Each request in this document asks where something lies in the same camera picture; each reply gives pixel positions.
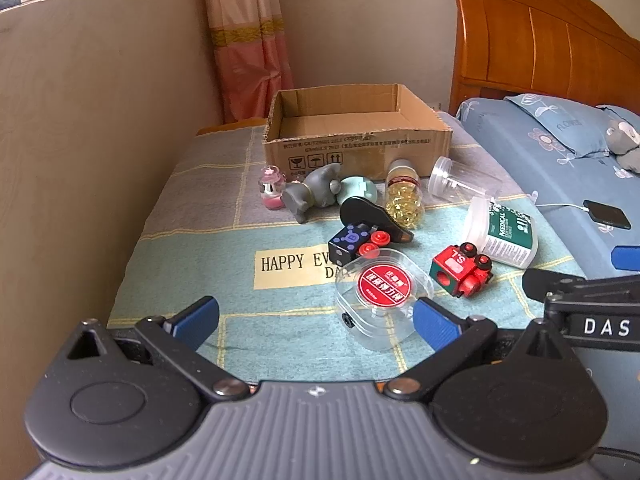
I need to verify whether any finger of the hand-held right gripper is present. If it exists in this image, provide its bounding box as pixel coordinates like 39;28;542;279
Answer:
611;246;640;272
522;267;640;307

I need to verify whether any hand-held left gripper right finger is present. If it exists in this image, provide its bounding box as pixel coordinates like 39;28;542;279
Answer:
382;296;576;403

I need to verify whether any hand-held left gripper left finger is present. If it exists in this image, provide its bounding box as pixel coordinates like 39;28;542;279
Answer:
66;296;251;402

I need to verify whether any red toy train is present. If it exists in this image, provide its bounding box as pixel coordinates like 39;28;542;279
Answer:
431;242;496;300

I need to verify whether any clear red labelled round box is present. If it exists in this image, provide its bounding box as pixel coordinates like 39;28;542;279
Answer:
334;249;435;352

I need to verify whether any white green labelled container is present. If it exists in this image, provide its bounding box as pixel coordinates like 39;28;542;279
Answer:
461;196;538;269

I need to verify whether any black blue toy train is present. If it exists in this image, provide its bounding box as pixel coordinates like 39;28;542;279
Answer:
328;223;392;267

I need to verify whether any yellow capsule bottle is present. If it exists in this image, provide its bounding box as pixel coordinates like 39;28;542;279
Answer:
384;158;426;231

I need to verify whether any black curved plastic object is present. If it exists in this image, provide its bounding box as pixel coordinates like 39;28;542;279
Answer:
340;196;415;245

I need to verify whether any clear plastic jar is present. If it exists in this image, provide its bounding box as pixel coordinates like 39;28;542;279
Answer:
428;156;503;206

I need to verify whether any grey elephant figurine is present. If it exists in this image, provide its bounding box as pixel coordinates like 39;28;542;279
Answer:
281;164;342;224

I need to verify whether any cardboard box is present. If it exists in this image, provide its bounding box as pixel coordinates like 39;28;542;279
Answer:
262;84;453;181

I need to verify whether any black phone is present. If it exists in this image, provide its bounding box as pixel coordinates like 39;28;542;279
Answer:
582;200;632;231

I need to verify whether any checked blue grey blanket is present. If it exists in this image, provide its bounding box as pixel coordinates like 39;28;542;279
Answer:
107;115;588;381

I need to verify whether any grey plush toy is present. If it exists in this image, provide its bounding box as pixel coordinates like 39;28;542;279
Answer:
606;119;640;174

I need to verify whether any blue floral bedsheet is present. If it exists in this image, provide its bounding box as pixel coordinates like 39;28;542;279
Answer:
455;97;640;281

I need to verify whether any small pink glass bottle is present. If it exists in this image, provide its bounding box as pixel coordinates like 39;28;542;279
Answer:
259;165;287;211

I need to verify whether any blue floral pillow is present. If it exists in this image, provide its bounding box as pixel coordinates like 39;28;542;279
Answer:
504;92;618;161

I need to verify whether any teal oval case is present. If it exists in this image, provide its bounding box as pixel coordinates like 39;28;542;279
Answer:
336;175;386;207

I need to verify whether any wooden bedside table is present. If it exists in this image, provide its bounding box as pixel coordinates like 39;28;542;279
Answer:
195;117;268;136

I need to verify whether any wooden bed headboard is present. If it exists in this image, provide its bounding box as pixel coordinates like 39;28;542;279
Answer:
446;0;640;116

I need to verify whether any pink patterned curtain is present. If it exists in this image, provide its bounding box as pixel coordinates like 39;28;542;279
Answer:
200;0;296;123

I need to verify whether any white charging cable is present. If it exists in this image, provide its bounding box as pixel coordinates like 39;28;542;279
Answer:
532;201;593;212

